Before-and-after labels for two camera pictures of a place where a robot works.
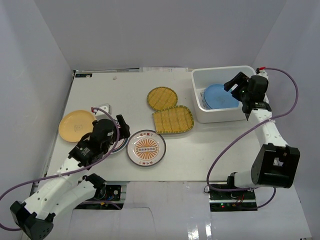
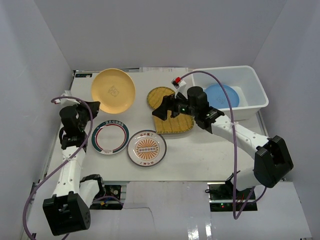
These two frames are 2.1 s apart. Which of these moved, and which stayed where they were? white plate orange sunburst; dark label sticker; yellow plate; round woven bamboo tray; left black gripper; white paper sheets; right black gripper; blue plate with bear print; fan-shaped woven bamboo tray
Moved: yellow plate; left black gripper; right black gripper
Stayed: white paper sheets; round woven bamboo tray; fan-shaped woven bamboo tray; blue plate with bear print; white plate orange sunburst; dark label sticker
